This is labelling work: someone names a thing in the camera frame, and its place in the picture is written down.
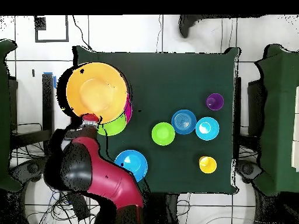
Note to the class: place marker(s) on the dark green tablecloth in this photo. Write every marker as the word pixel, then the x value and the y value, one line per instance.
pixel 175 77

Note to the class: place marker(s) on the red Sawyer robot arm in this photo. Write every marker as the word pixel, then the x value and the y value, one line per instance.
pixel 109 177

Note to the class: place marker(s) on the black metal frame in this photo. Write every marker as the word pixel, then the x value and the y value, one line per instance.
pixel 48 105

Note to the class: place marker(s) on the small green bowl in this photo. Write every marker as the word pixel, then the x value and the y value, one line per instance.
pixel 163 134

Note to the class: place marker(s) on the yellow cup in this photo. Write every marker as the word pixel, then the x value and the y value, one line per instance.
pixel 208 165

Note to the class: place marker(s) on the green cloth covered side table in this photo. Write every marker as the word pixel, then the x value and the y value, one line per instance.
pixel 280 116
pixel 4 116

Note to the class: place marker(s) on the black power box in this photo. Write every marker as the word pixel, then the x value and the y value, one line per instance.
pixel 80 206

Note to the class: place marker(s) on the large orange bowl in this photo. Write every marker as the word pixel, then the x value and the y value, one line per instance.
pixel 97 92

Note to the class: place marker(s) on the small light blue bowl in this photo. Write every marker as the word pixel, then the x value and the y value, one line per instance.
pixel 207 128

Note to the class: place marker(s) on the medium blue bowl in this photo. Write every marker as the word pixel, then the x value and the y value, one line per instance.
pixel 134 163

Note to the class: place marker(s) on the dark blue bowl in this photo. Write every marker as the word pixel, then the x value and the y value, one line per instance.
pixel 184 122

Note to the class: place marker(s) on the black square floor frame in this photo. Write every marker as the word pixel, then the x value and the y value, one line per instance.
pixel 40 23

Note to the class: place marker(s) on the large pink bowl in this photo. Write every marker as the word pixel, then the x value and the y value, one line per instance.
pixel 129 109

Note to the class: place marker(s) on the large green bowl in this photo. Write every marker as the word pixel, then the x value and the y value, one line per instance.
pixel 114 128

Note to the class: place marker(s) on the blue tape strip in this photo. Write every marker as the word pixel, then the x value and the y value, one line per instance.
pixel 54 82

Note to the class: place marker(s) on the purple cup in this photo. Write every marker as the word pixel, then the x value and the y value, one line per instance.
pixel 215 102

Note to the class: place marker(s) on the dark grey chair base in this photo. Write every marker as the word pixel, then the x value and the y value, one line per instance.
pixel 28 169
pixel 247 169

